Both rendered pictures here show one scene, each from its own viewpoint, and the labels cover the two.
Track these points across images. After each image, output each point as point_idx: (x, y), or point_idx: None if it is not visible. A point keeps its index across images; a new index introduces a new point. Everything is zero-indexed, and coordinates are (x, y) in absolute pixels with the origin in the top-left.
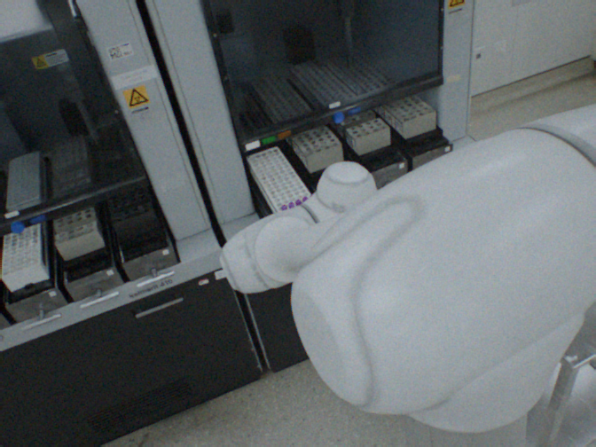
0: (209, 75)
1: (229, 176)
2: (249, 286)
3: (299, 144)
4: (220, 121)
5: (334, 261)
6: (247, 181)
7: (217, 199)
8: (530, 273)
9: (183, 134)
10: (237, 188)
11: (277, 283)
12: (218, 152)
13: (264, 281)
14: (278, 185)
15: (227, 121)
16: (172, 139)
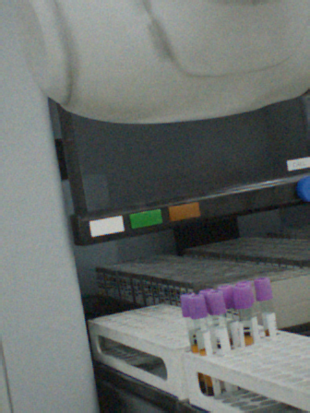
0: (17, 43)
1: (43, 319)
2: (104, 19)
3: (217, 285)
4: (32, 161)
5: None
6: (87, 343)
7: (8, 382)
8: None
9: None
10: (61, 358)
11: (190, 10)
12: (22, 241)
13: (152, 5)
14: (170, 329)
15: (49, 162)
16: None
